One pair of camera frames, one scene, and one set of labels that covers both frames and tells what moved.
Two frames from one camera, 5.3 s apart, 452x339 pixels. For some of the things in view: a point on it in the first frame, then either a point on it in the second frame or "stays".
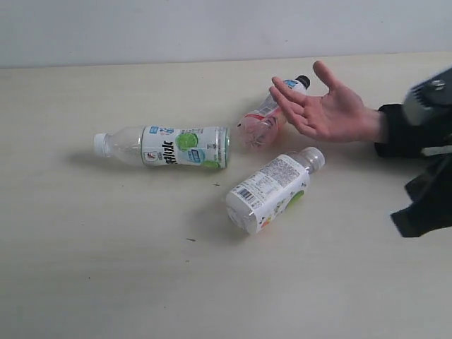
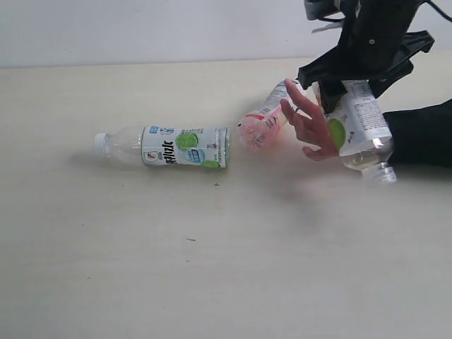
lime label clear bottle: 203,147 stays
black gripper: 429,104 → 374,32
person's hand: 337,116 → 313,129
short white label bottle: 273,191 → 362,133
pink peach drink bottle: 260,128 stays
